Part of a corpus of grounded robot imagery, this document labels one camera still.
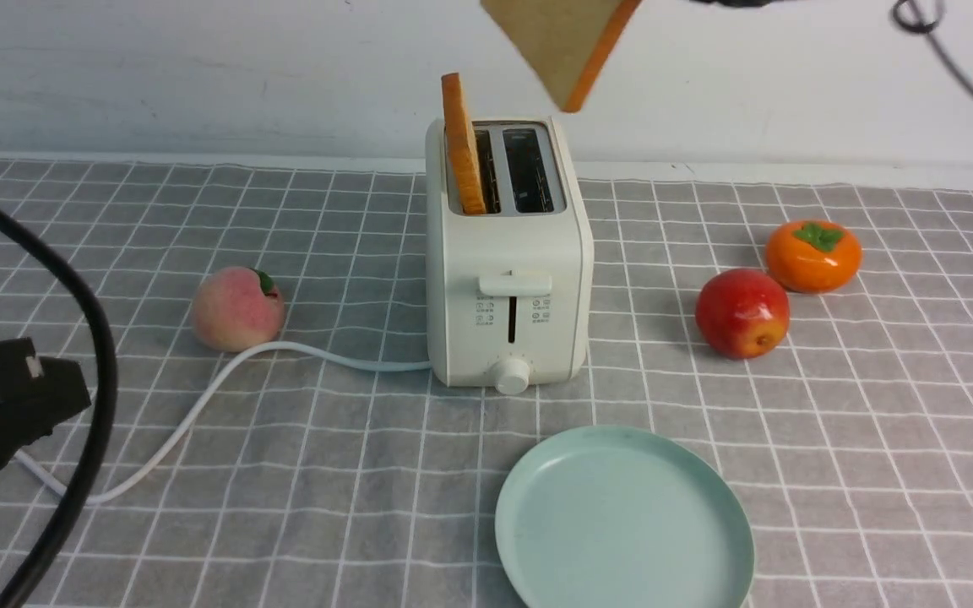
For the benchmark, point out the orange persimmon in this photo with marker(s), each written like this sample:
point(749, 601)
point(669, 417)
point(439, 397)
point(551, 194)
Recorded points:
point(812, 256)

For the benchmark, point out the grey checked tablecloth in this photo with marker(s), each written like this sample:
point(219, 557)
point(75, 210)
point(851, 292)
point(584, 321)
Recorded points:
point(307, 484)

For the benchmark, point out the light green plate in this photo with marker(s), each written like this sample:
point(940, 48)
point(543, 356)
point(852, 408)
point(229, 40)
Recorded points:
point(613, 516)

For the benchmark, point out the red apple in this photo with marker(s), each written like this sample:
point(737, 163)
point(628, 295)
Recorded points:
point(743, 313)

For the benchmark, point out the toast slice slot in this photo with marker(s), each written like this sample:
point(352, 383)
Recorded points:
point(460, 139)
point(565, 43)

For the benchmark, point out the pink peach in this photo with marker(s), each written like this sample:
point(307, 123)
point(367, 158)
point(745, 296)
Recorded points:
point(237, 308)

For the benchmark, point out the white two-slot toaster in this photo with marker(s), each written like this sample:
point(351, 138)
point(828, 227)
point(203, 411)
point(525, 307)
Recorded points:
point(508, 291)

